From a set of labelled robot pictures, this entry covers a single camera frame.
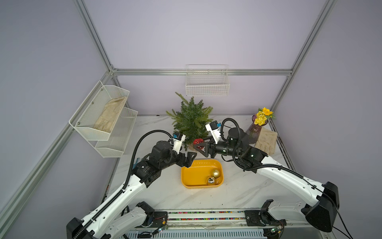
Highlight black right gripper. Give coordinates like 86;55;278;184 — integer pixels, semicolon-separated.
195;135;241;159

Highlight red glitter ball ornament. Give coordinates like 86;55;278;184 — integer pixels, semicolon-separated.
193;138;205;149

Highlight shiny gold ball ornament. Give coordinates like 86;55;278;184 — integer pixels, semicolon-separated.
211;169;221;179

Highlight silver mirror ball ornament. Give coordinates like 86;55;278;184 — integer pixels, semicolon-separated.
207;176;216;186

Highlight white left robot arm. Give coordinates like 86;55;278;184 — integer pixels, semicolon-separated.
66;141;197;239

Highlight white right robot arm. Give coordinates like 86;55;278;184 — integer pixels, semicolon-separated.
193;127;340;233

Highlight small green christmas tree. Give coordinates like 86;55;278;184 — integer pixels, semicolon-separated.
166;93;213;151

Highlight yellow plastic tray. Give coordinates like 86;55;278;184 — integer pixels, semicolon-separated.
181;159;224;189

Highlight purple glass vase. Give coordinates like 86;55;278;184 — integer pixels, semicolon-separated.
246;115;267;144

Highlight beige glove on table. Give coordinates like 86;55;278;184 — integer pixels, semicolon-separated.
255;127;278;155

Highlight yellow artificial flowers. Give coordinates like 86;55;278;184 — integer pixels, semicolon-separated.
254;107;274;126

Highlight beige glove in shelf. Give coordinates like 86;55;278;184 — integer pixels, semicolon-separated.
94;96;127;133

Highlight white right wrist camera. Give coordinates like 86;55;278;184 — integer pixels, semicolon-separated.
205;120;221;144

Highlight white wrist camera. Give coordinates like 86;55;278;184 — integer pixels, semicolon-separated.
173;131;186;154
205;120;221;144

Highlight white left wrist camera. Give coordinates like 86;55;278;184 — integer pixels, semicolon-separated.
173;131;186;154

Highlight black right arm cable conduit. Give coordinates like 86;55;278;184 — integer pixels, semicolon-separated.
220;118;354;239

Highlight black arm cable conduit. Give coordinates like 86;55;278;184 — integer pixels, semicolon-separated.
71;129;174;239
220;118;354;239

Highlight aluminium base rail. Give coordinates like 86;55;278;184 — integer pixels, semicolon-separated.
83;209;329;239

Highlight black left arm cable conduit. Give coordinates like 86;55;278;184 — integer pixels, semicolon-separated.
71;129;174;239

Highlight white wire wall basket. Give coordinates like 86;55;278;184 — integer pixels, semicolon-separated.
186;64;230;97

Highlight white mesh double wall shelf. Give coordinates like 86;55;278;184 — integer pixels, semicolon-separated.
69;81;138;158

